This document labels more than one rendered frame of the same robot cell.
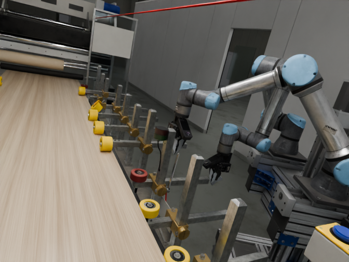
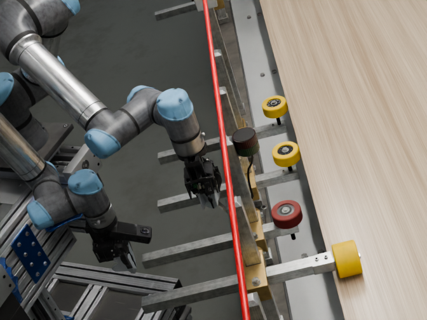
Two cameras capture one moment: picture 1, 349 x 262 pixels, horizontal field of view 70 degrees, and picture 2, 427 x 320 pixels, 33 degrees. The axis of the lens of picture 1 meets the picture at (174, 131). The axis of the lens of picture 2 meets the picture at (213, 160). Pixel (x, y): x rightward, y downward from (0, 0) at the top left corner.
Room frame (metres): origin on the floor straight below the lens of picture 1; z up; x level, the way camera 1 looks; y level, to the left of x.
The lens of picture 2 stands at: (2.27, 0.86, 2.21)
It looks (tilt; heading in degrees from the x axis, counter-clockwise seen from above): 37 degrees down; 217
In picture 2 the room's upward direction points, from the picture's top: 19 degrees counter-clockwise
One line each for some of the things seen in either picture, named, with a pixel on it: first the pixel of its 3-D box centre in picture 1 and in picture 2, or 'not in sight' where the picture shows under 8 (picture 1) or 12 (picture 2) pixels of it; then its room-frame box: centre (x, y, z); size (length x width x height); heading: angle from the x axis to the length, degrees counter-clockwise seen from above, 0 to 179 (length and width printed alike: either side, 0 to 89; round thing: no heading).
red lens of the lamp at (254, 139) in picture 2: (161, 130); (244, 138); (1.05, 0.06, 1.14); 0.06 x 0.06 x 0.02
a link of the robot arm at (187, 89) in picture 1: (187, 93); (177, 114); (1.18, -0.02, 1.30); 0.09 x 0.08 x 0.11; 69
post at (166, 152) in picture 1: (161, 175); (248, 207); (1.07, 0.01, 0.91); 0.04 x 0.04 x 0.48; 29
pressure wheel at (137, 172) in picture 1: (137, 181); (289, 223); (1.06, 0.12, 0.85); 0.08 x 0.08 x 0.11
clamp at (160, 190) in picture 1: (156, 184); (255, 229); (1.09, 0.03, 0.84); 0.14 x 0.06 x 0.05; 29
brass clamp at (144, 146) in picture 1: (144, 145); (256, 273); (1.31, 0.15, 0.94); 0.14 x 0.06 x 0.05; 29
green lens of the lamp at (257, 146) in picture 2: (160, 135); (247, 145); (1.05, 0.06, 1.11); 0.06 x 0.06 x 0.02
